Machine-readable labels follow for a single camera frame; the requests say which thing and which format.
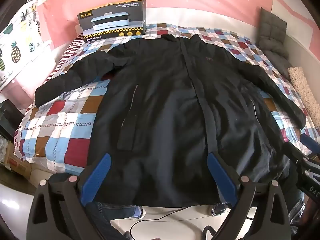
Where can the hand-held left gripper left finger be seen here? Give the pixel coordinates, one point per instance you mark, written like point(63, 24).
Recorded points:
point(98, 172)

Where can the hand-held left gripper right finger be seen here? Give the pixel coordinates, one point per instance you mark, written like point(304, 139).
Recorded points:
point(221, 178)

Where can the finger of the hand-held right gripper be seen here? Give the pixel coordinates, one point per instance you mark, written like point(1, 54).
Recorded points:
point(296, 152)

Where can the black jacket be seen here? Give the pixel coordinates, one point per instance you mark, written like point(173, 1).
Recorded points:
point(165, 100)

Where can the person's right shoe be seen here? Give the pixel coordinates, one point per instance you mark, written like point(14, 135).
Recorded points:
point(218, 209)

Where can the person's shoe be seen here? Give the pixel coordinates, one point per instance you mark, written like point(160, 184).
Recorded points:
point(218, 209)
point(139, 211)

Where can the person's legs in jeans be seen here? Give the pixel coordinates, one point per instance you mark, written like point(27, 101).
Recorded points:
point(110, 215)

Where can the person's left shoe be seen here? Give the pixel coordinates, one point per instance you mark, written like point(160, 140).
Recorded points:
point(139, 211)

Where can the checkered bed sheet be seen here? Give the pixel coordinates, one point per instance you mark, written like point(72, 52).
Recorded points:
point(60, 127)

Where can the beige textured rolled mat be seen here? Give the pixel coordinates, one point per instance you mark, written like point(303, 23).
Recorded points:
point(303, 90)

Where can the brown cardboard box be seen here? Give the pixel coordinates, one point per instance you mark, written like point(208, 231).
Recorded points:
point(18, 162)

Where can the grey quilted cushion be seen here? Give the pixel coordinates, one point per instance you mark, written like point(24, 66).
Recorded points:
point(272, 37)

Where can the red white striped pillow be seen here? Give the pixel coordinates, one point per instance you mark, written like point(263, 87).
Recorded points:
point(66, 57)

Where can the black appliance cardboard box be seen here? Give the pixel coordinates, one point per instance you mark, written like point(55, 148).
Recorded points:
point(112, 21)

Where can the pineapple print cloth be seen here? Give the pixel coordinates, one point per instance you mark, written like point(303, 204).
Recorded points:
point(17, 42)

